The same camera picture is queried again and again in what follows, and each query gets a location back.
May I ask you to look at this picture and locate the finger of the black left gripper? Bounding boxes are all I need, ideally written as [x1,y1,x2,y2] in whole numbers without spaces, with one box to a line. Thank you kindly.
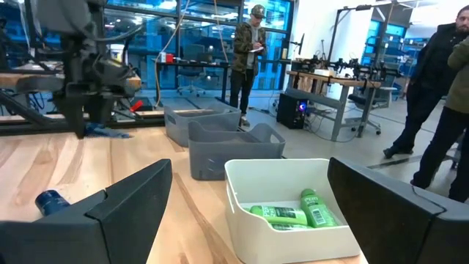
[54,95,89,140]
[89,95,114,125]

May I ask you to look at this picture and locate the person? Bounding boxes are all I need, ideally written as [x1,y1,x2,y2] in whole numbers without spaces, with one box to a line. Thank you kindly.
[410,34,469,203]
[383,4,469,159]
[229,4,268,128]

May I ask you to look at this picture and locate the black office chair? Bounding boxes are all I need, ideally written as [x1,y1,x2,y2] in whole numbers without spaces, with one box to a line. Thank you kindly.
[346,86,399,136]

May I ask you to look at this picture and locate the wooden table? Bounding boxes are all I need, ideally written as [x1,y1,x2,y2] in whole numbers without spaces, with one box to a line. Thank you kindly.
[0,71,142,92]

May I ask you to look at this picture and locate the black bench robot arms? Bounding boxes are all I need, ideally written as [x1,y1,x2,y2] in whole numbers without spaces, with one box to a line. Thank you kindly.
[291,54,402,81]

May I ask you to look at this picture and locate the black desk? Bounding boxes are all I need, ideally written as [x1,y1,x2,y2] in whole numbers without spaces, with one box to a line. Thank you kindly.
[155,60,235,107]

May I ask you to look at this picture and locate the wooden workbench grey legs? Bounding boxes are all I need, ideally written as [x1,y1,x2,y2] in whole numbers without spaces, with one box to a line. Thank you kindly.
[285,67,399,142]

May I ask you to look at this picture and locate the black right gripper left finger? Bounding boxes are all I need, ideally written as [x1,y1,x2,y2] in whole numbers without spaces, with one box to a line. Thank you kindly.
[0,158,173,264]

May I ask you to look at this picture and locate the grey plastic bin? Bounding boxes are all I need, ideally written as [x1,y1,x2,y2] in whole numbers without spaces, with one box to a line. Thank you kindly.
[188,120,287,181]
[163,105,243,147]

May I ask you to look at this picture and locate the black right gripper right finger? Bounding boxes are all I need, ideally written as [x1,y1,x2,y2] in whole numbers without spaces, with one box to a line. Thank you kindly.
[327,156,469,264]

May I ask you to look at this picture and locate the blue office chair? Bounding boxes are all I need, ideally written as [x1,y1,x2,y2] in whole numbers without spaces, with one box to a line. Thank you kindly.
[177,43,208,97]

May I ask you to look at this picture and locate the white plastic bin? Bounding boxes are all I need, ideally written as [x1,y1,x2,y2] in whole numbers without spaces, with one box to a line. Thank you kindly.
[224,158,362,264]

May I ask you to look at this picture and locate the dark blue toiletry tube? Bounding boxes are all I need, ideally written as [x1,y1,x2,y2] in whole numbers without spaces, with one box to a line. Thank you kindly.
[34,189,71,217]
[84,122,133,139]

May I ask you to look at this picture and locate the black computer tower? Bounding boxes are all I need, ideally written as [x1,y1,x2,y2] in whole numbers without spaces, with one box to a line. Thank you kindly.
[276,92,309,130]

